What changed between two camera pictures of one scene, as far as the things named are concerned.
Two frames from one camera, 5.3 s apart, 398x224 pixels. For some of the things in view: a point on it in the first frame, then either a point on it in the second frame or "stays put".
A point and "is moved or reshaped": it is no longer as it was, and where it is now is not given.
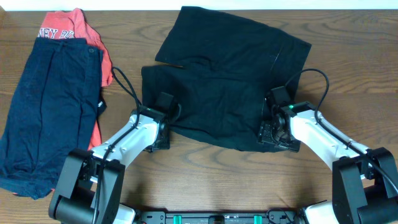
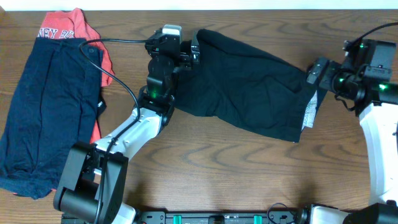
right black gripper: x=277 y=140 to x=317 y=71
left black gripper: x=162 y=139 to x=193 y=51
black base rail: x=271 y=218 stays put
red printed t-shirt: x=73 y=23 stays put
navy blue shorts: x=54 y=112 stays put
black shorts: x=228 y=70 is moved or reshaped
